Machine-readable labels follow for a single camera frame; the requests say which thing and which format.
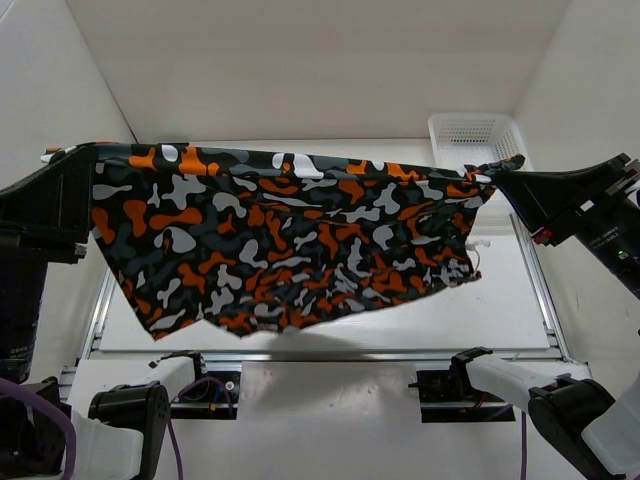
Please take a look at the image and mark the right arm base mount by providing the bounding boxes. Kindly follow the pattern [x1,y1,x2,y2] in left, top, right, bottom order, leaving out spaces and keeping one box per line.
[408,347,516,424]

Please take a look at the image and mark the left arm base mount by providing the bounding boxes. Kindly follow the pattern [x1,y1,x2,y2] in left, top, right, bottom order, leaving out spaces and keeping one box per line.
[171,355,241,421]

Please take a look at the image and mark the aluminium left rail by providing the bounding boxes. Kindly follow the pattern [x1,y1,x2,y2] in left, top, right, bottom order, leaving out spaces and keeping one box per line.
[75,268,118,365]

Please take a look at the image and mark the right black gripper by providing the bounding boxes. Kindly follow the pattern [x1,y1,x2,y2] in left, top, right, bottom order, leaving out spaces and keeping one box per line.
[493,150,640,295]

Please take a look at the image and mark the aluminium right rail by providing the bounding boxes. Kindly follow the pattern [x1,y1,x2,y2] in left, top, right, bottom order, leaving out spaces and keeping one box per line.
[509,213,573,363]

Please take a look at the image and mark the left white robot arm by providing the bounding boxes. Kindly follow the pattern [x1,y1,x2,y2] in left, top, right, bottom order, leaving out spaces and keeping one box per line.
[1,145,210,479]

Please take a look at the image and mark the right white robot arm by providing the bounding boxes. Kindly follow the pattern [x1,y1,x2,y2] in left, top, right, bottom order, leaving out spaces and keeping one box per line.
[449,154,639,479]

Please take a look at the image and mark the white plastic basket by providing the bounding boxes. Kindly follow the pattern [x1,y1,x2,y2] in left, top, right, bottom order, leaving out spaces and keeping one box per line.
[428,112,529,169]

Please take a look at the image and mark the orange camouflage shorts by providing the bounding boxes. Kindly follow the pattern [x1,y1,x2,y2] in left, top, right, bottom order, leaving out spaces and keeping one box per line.
[44,143,525,339]

